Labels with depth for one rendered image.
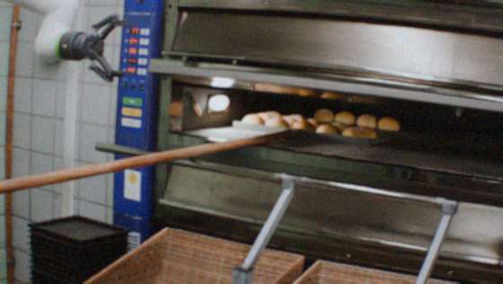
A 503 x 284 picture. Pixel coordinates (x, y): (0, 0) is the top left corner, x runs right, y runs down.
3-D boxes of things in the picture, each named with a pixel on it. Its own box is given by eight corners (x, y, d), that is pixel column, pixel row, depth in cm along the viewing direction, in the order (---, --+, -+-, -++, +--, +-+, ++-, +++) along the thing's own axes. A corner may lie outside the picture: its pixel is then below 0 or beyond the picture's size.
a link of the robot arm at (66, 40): (55, 60, 250) (57, 31, 249) (80, 60, 260) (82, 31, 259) (68, 61, 247) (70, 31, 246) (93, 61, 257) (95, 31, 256)
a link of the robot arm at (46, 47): (44, 66, 265) (23, 55, 256) (56, 30, 267) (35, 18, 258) (73, 68, 258) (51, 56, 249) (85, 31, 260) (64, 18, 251)
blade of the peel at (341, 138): (367, 146, 305) (367, 138, 304) (232, 128, 331) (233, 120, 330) (399, 137, 336) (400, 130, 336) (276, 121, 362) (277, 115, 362)
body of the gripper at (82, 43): (90, 32, 254) (111, 33, 249) (87, 59, 255) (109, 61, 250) (74, 32, 248) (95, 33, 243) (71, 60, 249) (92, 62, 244)
